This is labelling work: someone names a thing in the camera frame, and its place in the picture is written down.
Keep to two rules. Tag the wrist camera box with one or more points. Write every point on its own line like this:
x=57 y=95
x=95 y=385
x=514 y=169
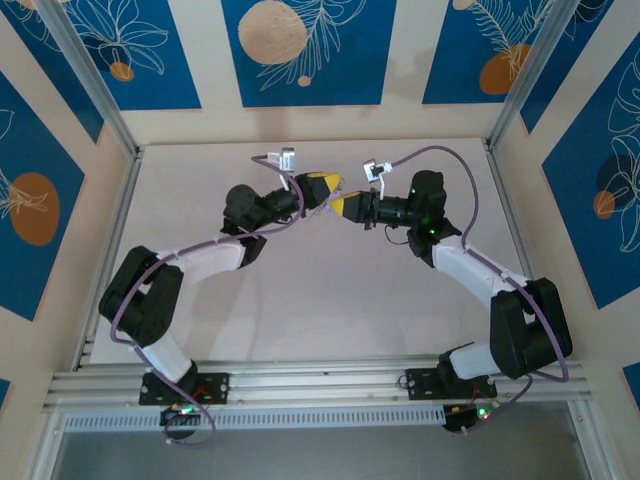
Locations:
x=374 y=170
x=286 y=160

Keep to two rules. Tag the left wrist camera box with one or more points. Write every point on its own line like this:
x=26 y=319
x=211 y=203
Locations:
x=286 y=160

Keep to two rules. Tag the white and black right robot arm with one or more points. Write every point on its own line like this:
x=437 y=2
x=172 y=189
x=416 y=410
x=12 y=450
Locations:
x=470 y=270

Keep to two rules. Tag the small controller board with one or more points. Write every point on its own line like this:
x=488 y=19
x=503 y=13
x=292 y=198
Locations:
x=180 y=412
x=465 y=415

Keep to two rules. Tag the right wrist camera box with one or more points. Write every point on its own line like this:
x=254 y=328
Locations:
x=374 y=170

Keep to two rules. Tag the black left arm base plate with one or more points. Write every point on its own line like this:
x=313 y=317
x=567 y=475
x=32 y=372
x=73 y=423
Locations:
x=217 y=387

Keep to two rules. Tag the aluminium side rail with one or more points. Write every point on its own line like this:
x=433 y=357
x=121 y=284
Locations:
x=522 y=250
x=125 y=200

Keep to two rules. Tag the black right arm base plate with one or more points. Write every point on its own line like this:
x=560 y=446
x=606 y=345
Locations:
x=417 y=385

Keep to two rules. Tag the long aluminium frame rail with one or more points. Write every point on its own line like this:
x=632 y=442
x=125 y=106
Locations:
x=320 y=385

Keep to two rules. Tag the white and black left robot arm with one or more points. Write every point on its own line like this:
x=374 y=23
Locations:
x=205 y=260

